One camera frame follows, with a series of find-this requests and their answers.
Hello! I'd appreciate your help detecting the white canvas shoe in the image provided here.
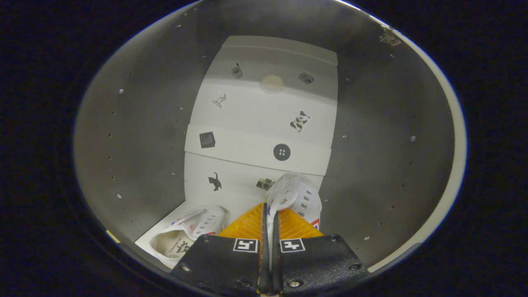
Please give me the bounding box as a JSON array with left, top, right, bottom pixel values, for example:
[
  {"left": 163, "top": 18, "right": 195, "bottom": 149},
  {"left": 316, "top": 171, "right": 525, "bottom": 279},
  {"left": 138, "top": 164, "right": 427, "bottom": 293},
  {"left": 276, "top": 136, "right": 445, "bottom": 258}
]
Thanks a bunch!
[
  {"left": 264, "top": 173, "right": 323, "bottom": 273},
  {"left": 149, "top": 205, "right": 226, "bottom": 269}
]

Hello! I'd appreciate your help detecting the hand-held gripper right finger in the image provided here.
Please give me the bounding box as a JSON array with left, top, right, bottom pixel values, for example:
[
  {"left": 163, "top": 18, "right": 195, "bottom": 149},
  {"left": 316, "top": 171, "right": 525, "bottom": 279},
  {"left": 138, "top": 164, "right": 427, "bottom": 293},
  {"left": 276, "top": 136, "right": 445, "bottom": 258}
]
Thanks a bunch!
[{"left": 272, "top": 206, "right": 370, "bottom": 294}]

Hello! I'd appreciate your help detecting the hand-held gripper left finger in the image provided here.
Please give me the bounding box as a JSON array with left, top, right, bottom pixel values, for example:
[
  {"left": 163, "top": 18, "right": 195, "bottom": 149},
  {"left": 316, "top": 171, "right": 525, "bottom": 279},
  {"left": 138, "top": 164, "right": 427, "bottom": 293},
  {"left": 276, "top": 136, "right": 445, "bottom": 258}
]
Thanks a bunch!
[{"left": 170, "top": 202, "right": 269, "bottom": 295}]

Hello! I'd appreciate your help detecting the grey shoe cabinet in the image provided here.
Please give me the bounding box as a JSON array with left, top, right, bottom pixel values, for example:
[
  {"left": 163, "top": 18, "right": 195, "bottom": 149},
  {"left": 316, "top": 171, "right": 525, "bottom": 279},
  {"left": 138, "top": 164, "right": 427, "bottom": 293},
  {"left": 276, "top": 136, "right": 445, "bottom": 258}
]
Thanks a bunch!
[{"left": 73, "top": 0, "right": 458, "bottom": 285}]

